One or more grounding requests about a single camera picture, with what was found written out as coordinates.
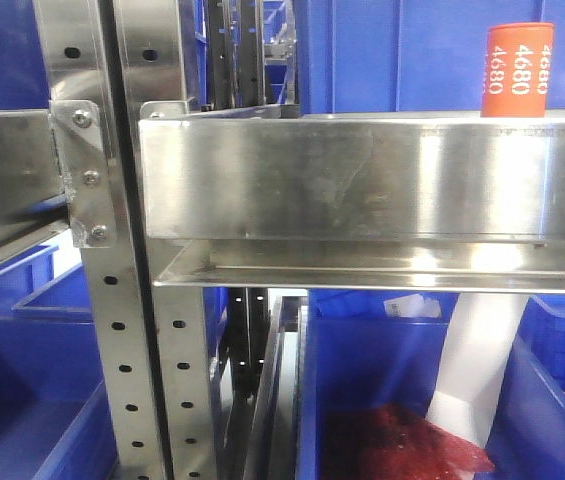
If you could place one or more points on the orange cylindrical capacitor 4680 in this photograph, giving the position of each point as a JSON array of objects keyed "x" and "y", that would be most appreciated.
[{"x": 517, "y": 70}]

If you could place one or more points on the stainless steel shelf tray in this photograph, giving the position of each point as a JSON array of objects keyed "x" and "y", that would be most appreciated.
[{"x": 439, "y": 200}]

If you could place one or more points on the blue bin upper shelf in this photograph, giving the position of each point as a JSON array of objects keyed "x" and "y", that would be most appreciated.
[{"x": 382, "y": 56}]

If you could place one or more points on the steel perforated shelf upright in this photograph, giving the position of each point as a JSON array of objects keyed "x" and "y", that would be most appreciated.
[{"x": 105, "y": 60}]

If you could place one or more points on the left steel shelf tray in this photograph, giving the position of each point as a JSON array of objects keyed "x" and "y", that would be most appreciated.
[{"x": 32, "y": 201}]

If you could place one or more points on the blue bin lower right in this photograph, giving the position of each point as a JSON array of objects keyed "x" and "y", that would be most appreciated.
[{"x": 361, "y": 362}]

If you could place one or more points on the blue bin lower left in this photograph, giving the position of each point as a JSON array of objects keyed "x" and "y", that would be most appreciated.
[{"x": 54, "y": 414}]

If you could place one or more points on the blue bin upper left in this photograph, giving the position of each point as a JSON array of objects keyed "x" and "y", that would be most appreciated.
[{"x": 23, "y": 82}]

